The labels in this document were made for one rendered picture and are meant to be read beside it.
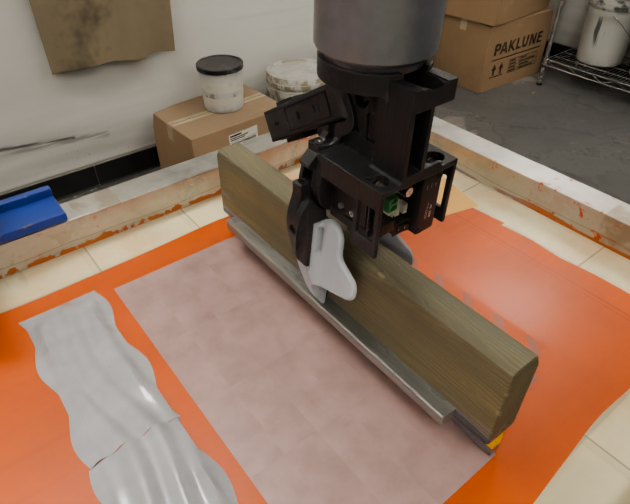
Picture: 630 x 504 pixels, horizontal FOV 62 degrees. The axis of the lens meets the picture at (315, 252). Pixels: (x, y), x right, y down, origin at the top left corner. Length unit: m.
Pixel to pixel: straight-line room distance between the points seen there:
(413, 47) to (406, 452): 0.27
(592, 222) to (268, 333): 0.37
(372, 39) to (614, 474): 0.34
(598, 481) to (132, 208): 0.50
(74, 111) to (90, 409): 2.10
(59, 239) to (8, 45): 1.80
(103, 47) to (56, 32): 0.18
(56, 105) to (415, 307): 2.20
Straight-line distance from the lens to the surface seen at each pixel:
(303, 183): 0.38
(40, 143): 2.50
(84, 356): 0.49
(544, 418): 0.46
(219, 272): 0.55
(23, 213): 0.61
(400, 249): 0.43
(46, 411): 0.48
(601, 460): 0.46
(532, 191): 0.67
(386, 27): 0.30
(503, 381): 0.35
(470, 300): 0.53
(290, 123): 0.41
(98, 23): 2.38
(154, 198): 0.62
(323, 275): 0.41
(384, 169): 0.34
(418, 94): 0.30
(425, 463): 0.41
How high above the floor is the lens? 1.31
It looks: 39 degrees down
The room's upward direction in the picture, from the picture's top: straight up
